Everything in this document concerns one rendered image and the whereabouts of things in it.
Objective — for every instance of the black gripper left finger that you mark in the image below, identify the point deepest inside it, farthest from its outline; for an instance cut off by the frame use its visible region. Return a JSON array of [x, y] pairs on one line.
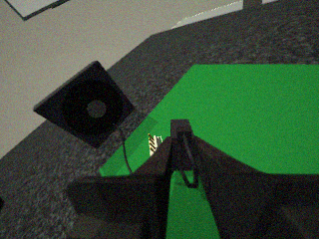
[[144, 192]]

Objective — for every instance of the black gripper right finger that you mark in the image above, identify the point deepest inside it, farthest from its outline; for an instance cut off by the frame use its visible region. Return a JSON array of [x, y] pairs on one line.
[[242, 199]]

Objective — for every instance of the green circuit board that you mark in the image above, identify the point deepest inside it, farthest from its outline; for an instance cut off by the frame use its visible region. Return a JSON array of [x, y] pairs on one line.
[[266, 116]]

